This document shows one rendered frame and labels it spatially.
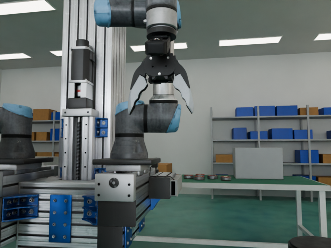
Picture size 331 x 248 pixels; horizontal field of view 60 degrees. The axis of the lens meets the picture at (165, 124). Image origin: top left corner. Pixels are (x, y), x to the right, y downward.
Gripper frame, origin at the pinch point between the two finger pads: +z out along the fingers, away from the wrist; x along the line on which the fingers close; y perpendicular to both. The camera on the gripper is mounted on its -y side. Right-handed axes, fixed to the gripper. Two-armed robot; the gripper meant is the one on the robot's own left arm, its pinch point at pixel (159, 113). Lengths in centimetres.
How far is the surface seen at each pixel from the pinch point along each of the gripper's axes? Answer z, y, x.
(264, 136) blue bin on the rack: -21, 574, -140
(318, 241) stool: 59, 111, -73
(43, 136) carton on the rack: -24, 599, 382
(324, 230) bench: 81, 218, -117
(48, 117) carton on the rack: -71, 599, 369
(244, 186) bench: 42, 217, -48
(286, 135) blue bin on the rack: -22, 571, -185
